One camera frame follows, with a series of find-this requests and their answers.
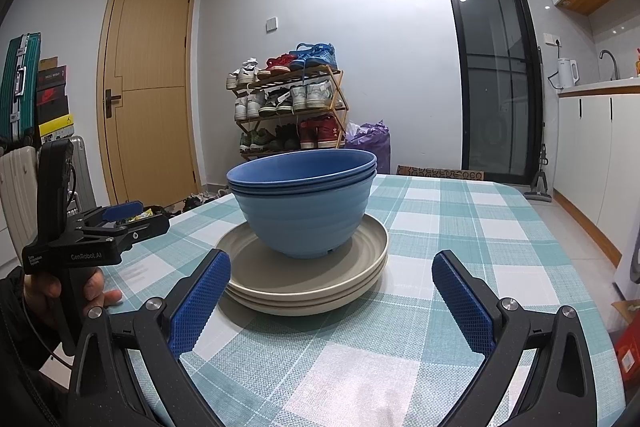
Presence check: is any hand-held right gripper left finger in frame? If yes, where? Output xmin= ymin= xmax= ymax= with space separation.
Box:
xmin=67 ymin=249 xmax=232 ymax=427

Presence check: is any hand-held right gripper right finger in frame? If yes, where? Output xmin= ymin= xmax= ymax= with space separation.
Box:
xmin=431 ymin=250 xmax=598 ymax=427

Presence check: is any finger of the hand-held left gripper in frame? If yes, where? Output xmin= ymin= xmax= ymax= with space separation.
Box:
xmin=82 ymin=214 xmax=170 ymax=253
xmin=75 ymin=201 xmax=146 ymax=228

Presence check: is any cream plate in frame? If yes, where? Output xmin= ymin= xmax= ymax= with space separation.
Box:
xmin=223 ymin=264 xmax=390 ymax=306
xmin=216 ymin=213 xmax=390 ymax=295
xmin=226 ymin=279 xmax=388 ymax=317

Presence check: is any person's left hand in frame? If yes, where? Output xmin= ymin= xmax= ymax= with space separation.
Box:
xmin=22 ymin=264 xmax=123 ymax=333

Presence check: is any white ribbed suitcase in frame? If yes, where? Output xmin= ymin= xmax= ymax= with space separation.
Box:
xmin=0 ymin=147 xmax=43 ymax=268

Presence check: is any silver suitcase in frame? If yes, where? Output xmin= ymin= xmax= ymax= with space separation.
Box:
xmin=64 ymin=136 xmax=101 ymax=215

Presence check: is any teal checked tablecloth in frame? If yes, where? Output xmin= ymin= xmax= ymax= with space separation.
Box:
xmin=107 ymin=173 xmax=628 ymax=427

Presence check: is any black yellow shoe box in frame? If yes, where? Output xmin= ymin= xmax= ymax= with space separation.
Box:
xmin=37 ymin=113 xmax=76 ymax=142

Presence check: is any scattered pile of shoes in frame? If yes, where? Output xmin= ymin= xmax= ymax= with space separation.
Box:
xmin=182 ymin=189 xmax=233 ymax=212

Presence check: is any black red shoe box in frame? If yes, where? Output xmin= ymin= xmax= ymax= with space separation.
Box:
xmin=36 ymin=86 xmax=68 ymax=118

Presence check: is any green suitcase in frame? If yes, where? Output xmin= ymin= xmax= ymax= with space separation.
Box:
xmin=0 ymin=32 xmax=42 ymax=148

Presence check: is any patterned cardboard box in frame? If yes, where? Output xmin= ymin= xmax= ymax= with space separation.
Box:
xmin=396 ymin=165 xmax=483 ymax=182

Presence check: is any grey floor mop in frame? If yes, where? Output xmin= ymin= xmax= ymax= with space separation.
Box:
xmin=523 ymin=47 xmax=553 ymax=202

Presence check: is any yellow wooden door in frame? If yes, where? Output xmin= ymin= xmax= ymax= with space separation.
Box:
xmin=96 ymin=0 xmax=203 ymax=205

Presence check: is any white washing machine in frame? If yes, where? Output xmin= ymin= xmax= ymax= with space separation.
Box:
xmin=612 ymin=202 xmax=640 ymax=308

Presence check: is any red carton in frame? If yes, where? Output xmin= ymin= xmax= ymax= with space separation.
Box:
xmin=614 ymin=317 xmax=640 ymax=388

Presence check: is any purple plastic bag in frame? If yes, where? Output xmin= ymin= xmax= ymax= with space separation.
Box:
xmin=345 ymin=121 xmax=392 ymax=175

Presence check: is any white kitchen cabinet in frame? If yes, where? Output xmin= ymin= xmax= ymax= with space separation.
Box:
xmin=552 ymin=79 xmax=640 ymax=258

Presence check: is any wooden shoe rack with shoes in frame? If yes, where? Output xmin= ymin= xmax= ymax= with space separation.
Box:
xmin=226 ymin=43 xmax=346 ymax=152

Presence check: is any black framed glass door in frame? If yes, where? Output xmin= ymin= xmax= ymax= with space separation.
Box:
xmin=438 ymin=0 xmax=544 ymax=188

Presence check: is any white electric kettle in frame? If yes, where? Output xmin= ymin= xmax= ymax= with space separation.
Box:
xmin=556 ymin=58 xmax=580 ymax=88

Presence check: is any metal faucet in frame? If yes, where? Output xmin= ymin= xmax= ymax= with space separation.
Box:
xmin=599 ymin=50 xmax=620 ymax=82

